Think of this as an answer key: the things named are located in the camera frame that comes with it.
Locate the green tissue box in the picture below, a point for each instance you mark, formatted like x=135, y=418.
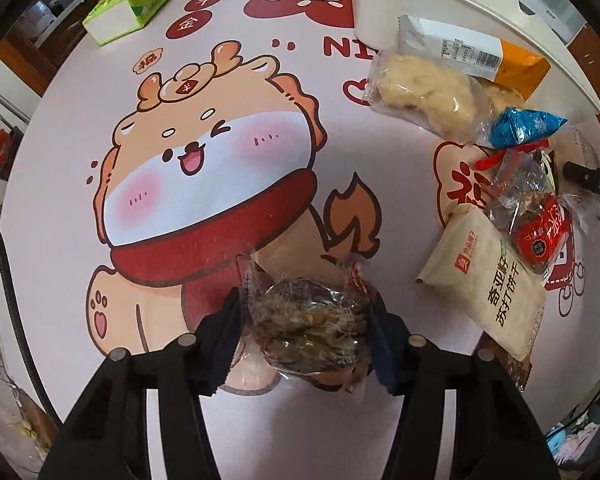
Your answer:
x=130, y=5

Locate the clear red-tipped nut packet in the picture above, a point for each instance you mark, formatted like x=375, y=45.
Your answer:
x=522, y=185

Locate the white plastic bin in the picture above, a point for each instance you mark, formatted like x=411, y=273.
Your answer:
x=380, y=5

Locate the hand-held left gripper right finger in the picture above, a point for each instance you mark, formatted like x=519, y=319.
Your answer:
x=382, y=345

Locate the white orange snack packet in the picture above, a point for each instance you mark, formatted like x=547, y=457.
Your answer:
x=460, y=52

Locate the red plastic item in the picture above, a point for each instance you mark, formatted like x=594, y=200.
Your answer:
x=5, y=152

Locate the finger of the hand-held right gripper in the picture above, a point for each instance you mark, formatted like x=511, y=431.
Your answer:
x=590, y=176

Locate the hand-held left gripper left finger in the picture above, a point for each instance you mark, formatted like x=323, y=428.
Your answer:
x=225, y=342

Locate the blue snack packet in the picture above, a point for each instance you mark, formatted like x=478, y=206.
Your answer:
x=522, y=127

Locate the dark brown snack packet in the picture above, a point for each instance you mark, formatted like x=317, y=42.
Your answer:
x=512, y=367

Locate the clear packet pale cake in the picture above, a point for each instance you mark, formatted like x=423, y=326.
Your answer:
x=425, y=92

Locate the clear packet brown nut snack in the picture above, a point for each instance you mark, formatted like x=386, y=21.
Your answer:
x=310, y=325

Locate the beige cracker packet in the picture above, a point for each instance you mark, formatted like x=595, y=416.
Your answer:
x=485, y=275

